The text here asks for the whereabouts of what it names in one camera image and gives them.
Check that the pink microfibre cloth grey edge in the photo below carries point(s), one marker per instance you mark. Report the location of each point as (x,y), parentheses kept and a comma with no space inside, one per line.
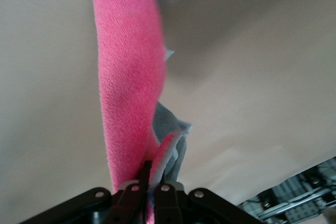
(126,64)

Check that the aluminium frame structure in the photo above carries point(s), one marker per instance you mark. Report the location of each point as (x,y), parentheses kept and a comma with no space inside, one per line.
(296,203)

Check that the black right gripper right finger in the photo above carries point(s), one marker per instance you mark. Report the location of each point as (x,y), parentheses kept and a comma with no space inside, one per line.
(173,205)

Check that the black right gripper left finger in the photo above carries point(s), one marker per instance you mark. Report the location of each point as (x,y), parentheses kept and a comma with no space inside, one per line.
(126,203)

